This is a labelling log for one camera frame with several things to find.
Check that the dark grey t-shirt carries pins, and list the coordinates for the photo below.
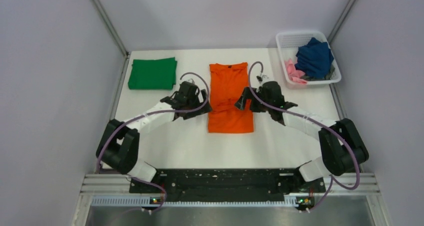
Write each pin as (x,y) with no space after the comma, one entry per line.
(326,77)

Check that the orange t-shirt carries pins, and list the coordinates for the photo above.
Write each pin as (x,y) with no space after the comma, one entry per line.
(226,87)

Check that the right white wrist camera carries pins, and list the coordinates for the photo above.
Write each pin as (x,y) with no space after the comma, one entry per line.
(262,78)

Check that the folded green t-shirt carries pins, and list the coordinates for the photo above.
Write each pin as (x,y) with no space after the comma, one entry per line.
(157,74)

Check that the white plastic basket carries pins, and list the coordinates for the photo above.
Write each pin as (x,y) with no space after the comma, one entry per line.
(288,44)

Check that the dark blue t-shirt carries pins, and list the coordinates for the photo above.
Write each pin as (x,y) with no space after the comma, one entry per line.
(315,58)

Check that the pink t-shirt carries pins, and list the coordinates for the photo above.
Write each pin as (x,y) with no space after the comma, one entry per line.
(294,74)

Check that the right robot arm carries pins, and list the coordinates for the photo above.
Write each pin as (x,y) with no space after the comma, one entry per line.
(341,146)

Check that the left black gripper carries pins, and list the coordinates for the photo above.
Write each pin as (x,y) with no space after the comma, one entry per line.
(201,105)

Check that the aluminium frame rail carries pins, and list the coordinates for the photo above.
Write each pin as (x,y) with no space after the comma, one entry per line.
(114,190)

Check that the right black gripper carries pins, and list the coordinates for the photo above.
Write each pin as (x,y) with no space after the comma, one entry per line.
(247,95)

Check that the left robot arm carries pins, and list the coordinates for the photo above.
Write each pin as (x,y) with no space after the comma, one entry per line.
(119,145)

